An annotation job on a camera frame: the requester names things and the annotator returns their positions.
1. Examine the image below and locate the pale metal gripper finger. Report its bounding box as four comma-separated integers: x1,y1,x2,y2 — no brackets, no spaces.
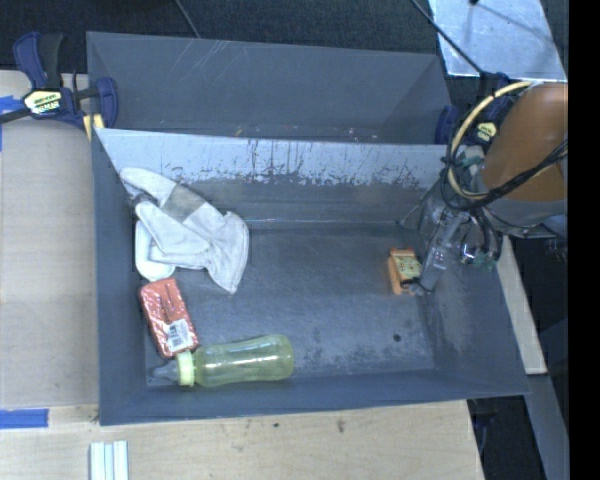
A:
417,250,450,293

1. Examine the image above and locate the small orange box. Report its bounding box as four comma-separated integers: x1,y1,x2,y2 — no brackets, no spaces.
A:
386,246,424,297

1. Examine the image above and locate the grey metal bin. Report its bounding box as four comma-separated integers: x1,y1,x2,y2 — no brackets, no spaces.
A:
84,30,532,427

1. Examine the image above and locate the yellow-green clear plastic bottle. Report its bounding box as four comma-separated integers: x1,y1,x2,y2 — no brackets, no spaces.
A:
152,333,296,389

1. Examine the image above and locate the white cloth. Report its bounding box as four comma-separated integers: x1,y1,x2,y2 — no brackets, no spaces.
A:
118,166,251,296

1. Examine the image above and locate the red-orange packet with label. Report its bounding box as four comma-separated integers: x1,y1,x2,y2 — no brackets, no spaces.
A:
138,276,201,360

